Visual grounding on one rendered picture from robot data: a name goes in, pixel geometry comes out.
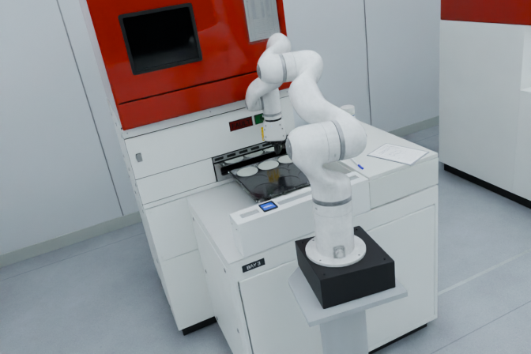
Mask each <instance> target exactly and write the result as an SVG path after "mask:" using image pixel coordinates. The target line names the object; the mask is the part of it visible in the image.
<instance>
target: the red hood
mask: <svg viewBox="0 0 531 354"><path fill-rule="evenodd" d="M79 3H80V6H81V11H82V14H83V17H84V19H85V24H86V28H87V30H88V35H89V39H90V41H91V45H92V49H93V52H94V55H95V58H96V63H97V65H98V69H99V72H100V76H101V79H102V82H103V85H104V90H105V93H106V96H107V99H108V101H109V103H110V105H111V107H112V109H113V111H114V113H115V115H116V117H117V119H118V121H119V123H120V126H121V127H122V130H129V129H133V128H136V127H139V126H145V125H148V124H151V123H155V122H160V121H164V120H167V119H173V118H175V117H179V116H182V115H188V114H191V113H195V112H198V111H203V110H206V109H210V108H213V107H219V106H222V105H225V104H230V103H234V102H237V101H240V100H245V98H246V92H247V88H248V86H249V85H250V83H251V82H252V81H254V80H255V79H256V78H258V74H257V64H258V60H259V59H260V57H261V55H262V54H263V53H264V51H265V50H266V44H267V42H268V40H269V38H270V37H271V36H272V35H273V34H275V33H282V34H284V35H285V36H287V30H286V24H285V17H284V4H283V0H79Z"/></svg>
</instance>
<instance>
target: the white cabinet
mask: <svg viewBox="0 0 531 354"><path fill-rule="evenodd" d="M187 203H188V206H189V210H190V216H191V220H192V223H193V226H194V233H195V236H196V240H197V243H198V249H199V253H200V256H201V262H202V266H203V269H204V273H205V279H206V282H207V286H208V290H209V295H210V299H211V303H212V306H213V312H214V315H215V318H216V320H217V322H218V324H219V326H220V328H221V330H222V332H223V334H224V336H225V338H226V340H227V342H228V345H229V347H230V349H231V351H232V353H233V354H323V349H322V338H321V331H320V325H316V326H312V327H309V325H308V324H307V321H306V319H305V318H304V316H303V313H302V311H301V310H300V308H299V305H298V303H297V302H296V299H295V297H294V295H293V294H292V291H291V289H290V287H289V285H288V278H289V277H290V276H291V275H292V274H293V273H294V271H295V270H296V269H297V268H298V266H299V265H298V261H297V255H296V244H295V241H296V240H300V239H306V238H309V237H313V236H315V232H313V233H311V234H309V235H305V236H303V237H300V238H298V239H294V240H293V241H290V242H288V243H284V244H282V245H280V246H277V247H274V248H272V249H269V250H266V251H263V252H261V253H259V254H255V255H253V256H250V257H249V258H244V259H243V260H240V261H237V262H234V263H232V264H230V265H229V264H228V263H227V261H226V260H225V258H224V256H223V255H222V253H221V252H220V250H219V249H218V247H217V245H216V244H215V243H214V241H213V239H212V237H211V236H210V234H209V233H208V232H207V230H206V228H205V226H204V225H203V223H202V222H201V220H200V219H199V217H198V215H197V214H196V212H195V211H194V209H193V208H192V206H191V205H190V203H189V202H188V200H187ZM356 226H360V227H361V228H362V229H363V230H364V231H365V232H366V233H367V234H368V235H369V236H370V237H371V238H372V239H373V240H374V241H375V242H376V243H377V244H378V245H379V246H380V247H381V248H382V249H383V250H384V251H385V252H386V253H387V254H388V255H389V256H390V257H391V258H392V259H393V260H394V263H395V277H396V278H397V279H398V281H399V282H400V283H401V284H402V285H403V286H404V288H405V289H406V290H407V291H408V296H407V297H405V298H402V299H397V300H394V301H392V302H389V303H384V304H382V305H379V306H377V307H372V308H369V309H366V310H365V311H366V323H367V343H368V354H372V353H374V352H377V351H378V350H380V349H382V348H385V347H386V346H388V345H391V344H393V343H394V342H396V341H399V340H400V339H402V338H404V337H407V336H408V335H410V334H412V333H415V332H416V331H418V330H421V329H423V328H424V327H426V326H427V323H428V322H430V321H432V320H434V319H436V318H437V314H438V185H436V184H435V185H433V186H430V187H427V188H425V189H422V190H419V191H417V192H415V193H412V194H409V195H406V196H404V197H402V198H399V199H396V200H393V201H390V202H387V203H386V204H383V205H380V206H377V207H375V208H373V209H370V211H369V212H366V213H363V214H361V215H359V216H356V217H353V227H356Z"/></svg>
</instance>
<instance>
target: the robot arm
mask: <svg viewBox="0 0 531 354"><path fill-rule="evenodd" d="M291 50H292V46H291V43H290V40H289V39H288V37H287V36H285V35H284V34H282V33H275V34H273V35H272V36H271V37H270V38H269V40H268V42H267V44H266V50H265V51H264V53H263V54H262V55H261V57H260V59H259V60H258V64H257V74H258V78H256V79H255V80H254V81H252V82H251V83H250V85H249V86H248V88H247V92H246V98H245V104H246V108H247V110H248V111H260V110H262V111H263V115H262V117H264V121H263V131H264V138H265V142H267V143H270V144H271V145H272V146H273V147H274V152H276V154H280V152H281V144H282V143H283V142H285V141H286V143H285V145H286V153H287V154H288V157H289V158H290V160H291V161H292V162H293V164H294V165H295V166H297V168H298V169H299V170H301V171H302V172H303V173H304V174H305V176H306V177H307V178H308V180H309V182H310V185H311V193H312V203H313V212H314V230H315V237H314V238H313V239H311V240H310V241H309V242H308V243H307V245H306V255H307V257H308V258H309V259H310V260H311V261H312V262H314V263H316V264H318V265H321V266H327V267H343V266H350V265H352V264H354V263H356V262H358V261H359V260H361V259H362V258H363V256H364V255H365V254H366V245H365V243H364V241H363V240H362V239H361V238H359V237H357V236H355V235H354V228H353V213H352V186H351V182H350V179H349V177H348V176H347V175H346V174H344V173H341V172H339V171H331V170H328V169H325V168H323V167H322V165H323V164H327V163H331V162H336V161H340V160H347V159H351V158H354V157H356V156H358V155H360V154H361V153H362V152H363V151H364V150H365V148H366V145H367V135H366V132H365V129H364V128H363V126H362V125H361V123H360V122H359V121H358V120H357V119H356V118H354V117H353V116H352V115H350V114H349V113H348V112H346V111H344V110H342V109H340V108H339V107H337V106H335V105H333V104H331V103H330V102H328V101H327V100H326V99H325V98H324V97H323V95H322V93H321V92H320V90H319V88H318V86H317V83H318V81H319V80H320V78H321V76H322V71H323V61H322V58H321V56H320V55H319V54H318V53H316V52H315V51H309V50H305V51H293V52H291ZM290 81H292V83H291V85H290V87H289V91H288V95H289V99H290V101H291V103H292V106H293V107H294V109H295V111H296V113H297V114H298V116H299V117H300V118H301V119H303V120H304V121H305V122H308V123H310V124H309V125H305V126H299V127H297V128H295V129H294V130H292V131H291V132H290V133H289V135H288V137H287V131H286V127H285V124H284V120H283V118H282V112H281V102H280V95H279V89H278V88H279V87H280V86H281V85H282V84H283V83H284V82H290ZM276 141H277V143H276Z"/></svg>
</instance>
